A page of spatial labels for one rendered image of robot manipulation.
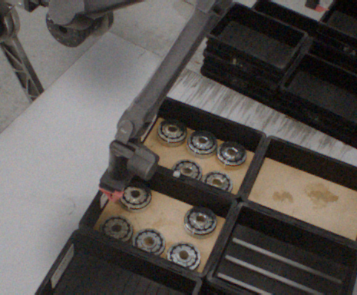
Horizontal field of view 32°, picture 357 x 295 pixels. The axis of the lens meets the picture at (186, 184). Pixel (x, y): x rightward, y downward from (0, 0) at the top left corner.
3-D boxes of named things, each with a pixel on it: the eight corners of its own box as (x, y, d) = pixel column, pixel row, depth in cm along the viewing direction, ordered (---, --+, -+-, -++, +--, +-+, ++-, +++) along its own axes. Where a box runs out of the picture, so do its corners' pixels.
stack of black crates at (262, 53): (193, 101, 324) (204, 33, 288) (220, 68, 341) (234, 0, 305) (262, 135, 316) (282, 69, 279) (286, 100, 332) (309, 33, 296)
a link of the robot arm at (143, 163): (136, 117, 163) (123, 117, 155) (173, 137, 161) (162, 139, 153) (117, 157, 166) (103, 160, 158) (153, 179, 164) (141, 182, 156)
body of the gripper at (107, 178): (137, 167, 171) (139, 150, 165) (120, 193, 165) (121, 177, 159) (116, 157, 172) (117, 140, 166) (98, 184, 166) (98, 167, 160)
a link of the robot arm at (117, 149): (117, 132, 160) (104, 146, 157) (140, 144, 159) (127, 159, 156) (116, 149, 166) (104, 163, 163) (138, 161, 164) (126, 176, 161)
